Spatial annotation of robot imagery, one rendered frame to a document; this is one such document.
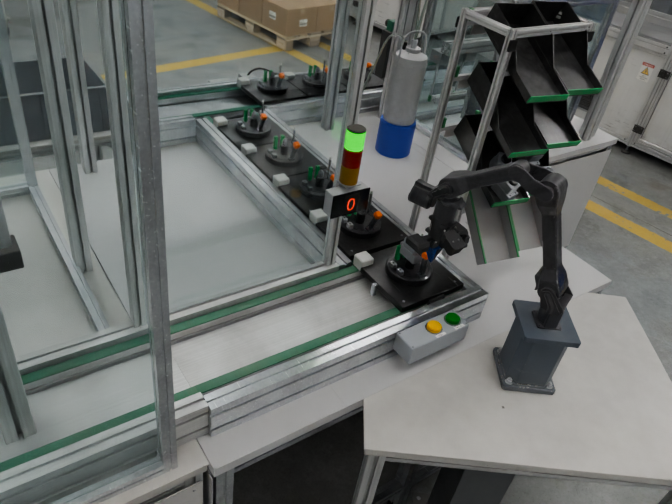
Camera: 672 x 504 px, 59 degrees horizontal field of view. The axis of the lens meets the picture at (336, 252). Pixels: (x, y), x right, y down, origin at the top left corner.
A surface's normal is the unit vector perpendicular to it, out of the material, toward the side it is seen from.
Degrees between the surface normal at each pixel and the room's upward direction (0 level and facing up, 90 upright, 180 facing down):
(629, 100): 90
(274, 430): 0
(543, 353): 90
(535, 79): 25
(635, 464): 0
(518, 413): 0
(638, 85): 90
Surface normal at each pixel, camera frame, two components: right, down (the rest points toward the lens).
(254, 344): 0.13, -0.79
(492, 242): 0.38, -0.14
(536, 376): -0.03, 0.60
